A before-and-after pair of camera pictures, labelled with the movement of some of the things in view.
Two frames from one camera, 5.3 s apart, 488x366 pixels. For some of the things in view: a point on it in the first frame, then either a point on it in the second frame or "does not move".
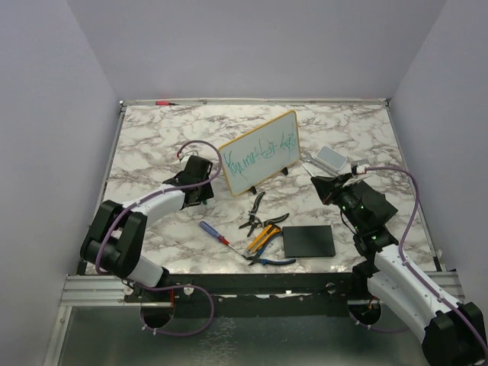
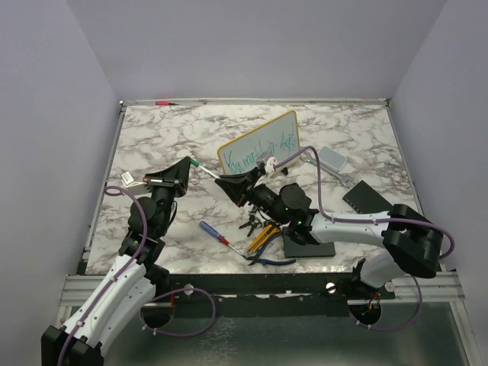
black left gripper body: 206,192 -> 165,188
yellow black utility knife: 262,238 does not move
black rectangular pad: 308,242 does not move
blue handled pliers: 257,258 does not move
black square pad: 381,210 does not move
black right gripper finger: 325,186 -> 235,185
